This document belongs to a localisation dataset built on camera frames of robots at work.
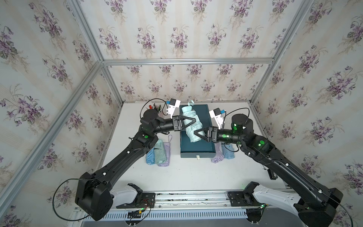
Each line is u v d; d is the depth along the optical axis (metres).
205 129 0.56
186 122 0.60
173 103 0.60
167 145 0.92
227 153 0.86
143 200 0.72
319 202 0.38
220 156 0.85
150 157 0.84
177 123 0.56
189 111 0.61
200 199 0.75
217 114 0.58
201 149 0.76
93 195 0.38
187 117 0.60
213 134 0.54
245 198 0.66
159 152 0.84
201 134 0.59
